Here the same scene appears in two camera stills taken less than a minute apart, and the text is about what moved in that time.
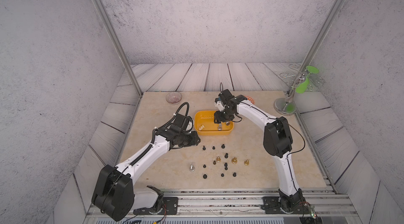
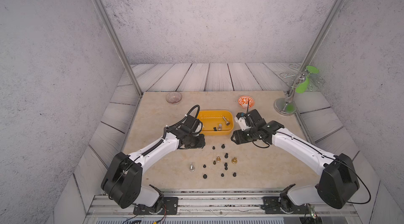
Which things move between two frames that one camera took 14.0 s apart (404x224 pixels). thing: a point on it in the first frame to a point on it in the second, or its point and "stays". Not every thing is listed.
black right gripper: x=218 y=118 to x=238 y=136
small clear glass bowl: x=173 y=98 stays
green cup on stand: x=302 y=87 stays
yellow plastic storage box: x=204 y=124 stays
